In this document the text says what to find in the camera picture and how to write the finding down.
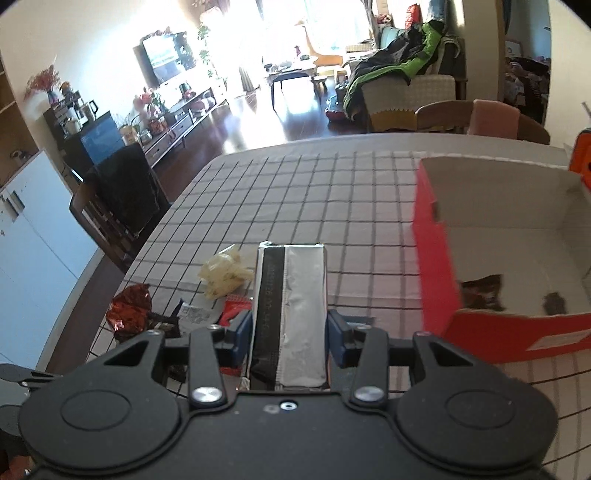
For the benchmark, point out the white cabinet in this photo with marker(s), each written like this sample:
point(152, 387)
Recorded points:
point(32, 240)

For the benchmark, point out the dark wooden chair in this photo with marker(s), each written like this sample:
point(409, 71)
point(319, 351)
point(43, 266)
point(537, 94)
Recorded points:
point(92, 217)

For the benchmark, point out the potted plant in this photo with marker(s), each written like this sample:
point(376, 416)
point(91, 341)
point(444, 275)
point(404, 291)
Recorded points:
point(208, 55)

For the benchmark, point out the coffee table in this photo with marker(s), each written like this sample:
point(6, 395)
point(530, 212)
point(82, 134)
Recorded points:
point(291, 74)

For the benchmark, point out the white label snack packet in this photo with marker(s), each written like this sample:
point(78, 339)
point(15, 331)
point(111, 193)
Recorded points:
point(196, 316)

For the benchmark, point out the orange tissue box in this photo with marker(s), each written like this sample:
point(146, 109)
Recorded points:
point(582, 157)

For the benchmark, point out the red foil snack packet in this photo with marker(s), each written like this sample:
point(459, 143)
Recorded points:
point(129, 311)

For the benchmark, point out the pink cloth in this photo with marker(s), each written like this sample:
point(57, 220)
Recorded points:
point(494, 117)

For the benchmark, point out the small red snack packet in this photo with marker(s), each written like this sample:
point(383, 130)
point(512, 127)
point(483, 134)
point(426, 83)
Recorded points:
point(234, 310)

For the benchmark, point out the light wooden chair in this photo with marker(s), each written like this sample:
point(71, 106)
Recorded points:
point(443, 117)

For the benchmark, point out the cream sofa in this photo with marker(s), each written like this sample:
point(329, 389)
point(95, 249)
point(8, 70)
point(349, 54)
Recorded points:
point(406, 99)

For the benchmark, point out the dark sideboard with blue panel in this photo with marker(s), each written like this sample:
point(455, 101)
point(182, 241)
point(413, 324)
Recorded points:
point(99, 141)

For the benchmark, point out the silver black long snack packet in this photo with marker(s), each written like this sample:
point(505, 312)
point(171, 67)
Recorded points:
point(288, 318)

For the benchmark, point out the kettle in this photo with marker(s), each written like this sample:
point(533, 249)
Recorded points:
point(87, 110)

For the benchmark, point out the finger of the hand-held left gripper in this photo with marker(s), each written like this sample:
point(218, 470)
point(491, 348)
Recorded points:
point(23, 373)

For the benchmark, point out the television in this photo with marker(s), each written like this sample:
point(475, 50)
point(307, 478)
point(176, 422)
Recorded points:
point(166, 55)

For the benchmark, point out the television cabinet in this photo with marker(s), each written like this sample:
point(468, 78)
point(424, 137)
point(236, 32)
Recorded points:
point(184, 122)

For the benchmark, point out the black cloth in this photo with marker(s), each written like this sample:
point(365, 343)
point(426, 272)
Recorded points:
point(131, 184)

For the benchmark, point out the red cardboard box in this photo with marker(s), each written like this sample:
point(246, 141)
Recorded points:
point(503, 258)

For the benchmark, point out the small dark brown snack packet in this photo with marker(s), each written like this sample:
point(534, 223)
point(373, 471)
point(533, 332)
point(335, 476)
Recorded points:
point(555, 303)

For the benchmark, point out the pale yellow snack packet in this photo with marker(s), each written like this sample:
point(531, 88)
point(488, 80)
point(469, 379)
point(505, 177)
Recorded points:
point(224, 273)

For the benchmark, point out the red flower vase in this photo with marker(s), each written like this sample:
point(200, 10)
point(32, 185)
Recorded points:
point(44, 83)

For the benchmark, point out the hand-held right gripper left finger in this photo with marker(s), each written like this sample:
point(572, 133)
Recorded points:
point(241, 339)

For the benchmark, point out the black green jacket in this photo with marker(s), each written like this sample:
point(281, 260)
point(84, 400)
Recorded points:
point(392, 55)

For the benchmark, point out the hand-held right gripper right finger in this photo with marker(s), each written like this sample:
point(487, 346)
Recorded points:
point(336, 339)

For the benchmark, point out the checked tablecloth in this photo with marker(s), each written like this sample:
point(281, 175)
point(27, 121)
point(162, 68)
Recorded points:
point(300, 198)

